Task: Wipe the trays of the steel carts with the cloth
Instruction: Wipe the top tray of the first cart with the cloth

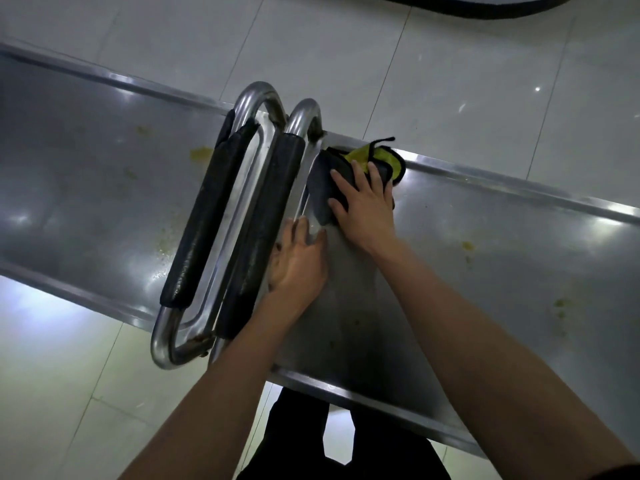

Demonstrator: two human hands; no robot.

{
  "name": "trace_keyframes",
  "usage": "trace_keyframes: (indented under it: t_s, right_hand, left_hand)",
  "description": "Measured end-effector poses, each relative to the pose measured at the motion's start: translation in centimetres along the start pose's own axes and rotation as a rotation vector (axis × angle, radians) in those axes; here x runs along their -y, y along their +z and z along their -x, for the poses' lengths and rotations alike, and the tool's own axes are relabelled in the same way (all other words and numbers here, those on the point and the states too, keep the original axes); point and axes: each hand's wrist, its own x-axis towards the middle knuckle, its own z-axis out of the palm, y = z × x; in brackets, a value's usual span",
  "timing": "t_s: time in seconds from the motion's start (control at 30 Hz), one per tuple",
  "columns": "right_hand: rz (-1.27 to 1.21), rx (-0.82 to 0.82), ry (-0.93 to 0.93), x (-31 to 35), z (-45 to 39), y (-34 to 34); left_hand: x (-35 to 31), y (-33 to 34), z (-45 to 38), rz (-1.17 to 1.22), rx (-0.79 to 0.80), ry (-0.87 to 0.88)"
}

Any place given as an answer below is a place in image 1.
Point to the white marble counter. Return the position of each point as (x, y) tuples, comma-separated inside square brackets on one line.
[(500, 12)]

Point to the black trousers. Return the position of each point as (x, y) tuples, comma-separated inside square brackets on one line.
[(290, 444)]

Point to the person's left hand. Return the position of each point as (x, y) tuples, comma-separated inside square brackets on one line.
[(297, 269)]

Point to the stainless steel service cart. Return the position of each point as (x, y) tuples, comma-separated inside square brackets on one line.
[(75, 194)]

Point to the person's right forearm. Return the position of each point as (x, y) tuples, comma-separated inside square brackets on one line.
[(500, 384)]

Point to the person's right hand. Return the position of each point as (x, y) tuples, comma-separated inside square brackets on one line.
[(370, 214)]

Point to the black shirt sleeve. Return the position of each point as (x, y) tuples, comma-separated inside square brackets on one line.
[(620, 473)]

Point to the person's left forearm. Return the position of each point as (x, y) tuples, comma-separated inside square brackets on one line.
[(215, 404)]

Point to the grey and yellow cleaning cloth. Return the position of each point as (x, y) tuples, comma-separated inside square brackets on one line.
[(322, 179)]

